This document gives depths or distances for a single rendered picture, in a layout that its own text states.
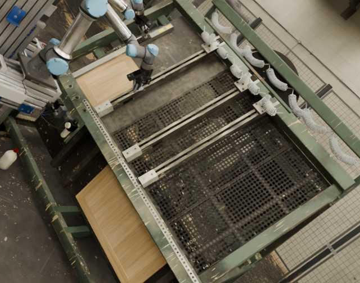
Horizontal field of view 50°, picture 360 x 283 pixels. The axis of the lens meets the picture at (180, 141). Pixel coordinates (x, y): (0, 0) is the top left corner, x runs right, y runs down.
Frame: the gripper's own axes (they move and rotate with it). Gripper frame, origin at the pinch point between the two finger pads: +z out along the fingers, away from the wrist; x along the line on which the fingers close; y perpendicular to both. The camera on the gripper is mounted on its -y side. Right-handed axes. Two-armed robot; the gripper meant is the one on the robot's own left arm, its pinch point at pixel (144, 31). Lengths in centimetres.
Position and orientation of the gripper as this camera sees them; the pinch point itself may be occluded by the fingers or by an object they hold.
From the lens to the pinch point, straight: 332.6
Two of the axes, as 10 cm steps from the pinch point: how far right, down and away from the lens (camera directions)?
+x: -6.1, 7.2, -3.3
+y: -7.9, -5.3, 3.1
